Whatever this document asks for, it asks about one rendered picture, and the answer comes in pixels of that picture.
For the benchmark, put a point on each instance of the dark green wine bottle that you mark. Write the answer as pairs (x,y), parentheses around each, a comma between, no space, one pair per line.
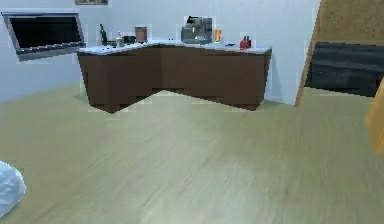
(103,35)

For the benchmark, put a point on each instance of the grey framed television set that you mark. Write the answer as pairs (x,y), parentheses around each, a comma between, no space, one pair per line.
(45,32)

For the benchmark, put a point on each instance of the brown corner kitchen counter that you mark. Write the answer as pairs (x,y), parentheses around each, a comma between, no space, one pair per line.
(173,75)

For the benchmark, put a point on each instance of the framed wall picture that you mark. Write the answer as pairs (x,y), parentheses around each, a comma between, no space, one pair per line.
(91,1)

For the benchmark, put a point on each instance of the brown cylindrical canister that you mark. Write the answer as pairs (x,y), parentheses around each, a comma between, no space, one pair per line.
(141,34)

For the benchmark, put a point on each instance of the small black bowl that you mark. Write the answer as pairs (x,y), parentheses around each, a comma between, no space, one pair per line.
(129,39)

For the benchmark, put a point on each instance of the red soap bottle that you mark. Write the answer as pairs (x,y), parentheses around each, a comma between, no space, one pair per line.
(245,43)

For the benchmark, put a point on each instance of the orange wooden door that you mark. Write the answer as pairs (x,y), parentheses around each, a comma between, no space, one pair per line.
(376,123)

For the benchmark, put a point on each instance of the dark grey sofa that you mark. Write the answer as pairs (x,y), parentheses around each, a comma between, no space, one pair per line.
(343,68)

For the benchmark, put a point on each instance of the silver coffee machine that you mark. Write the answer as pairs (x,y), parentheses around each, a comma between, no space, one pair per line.
(197,30)

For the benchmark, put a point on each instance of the silver pepper shaker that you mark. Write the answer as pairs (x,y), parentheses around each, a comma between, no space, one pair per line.
(119,40)

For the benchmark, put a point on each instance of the small dark flat utensil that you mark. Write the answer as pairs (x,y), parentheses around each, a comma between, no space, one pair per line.
(230,44)

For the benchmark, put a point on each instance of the orange cup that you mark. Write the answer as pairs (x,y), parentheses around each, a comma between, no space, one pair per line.
(217,35)

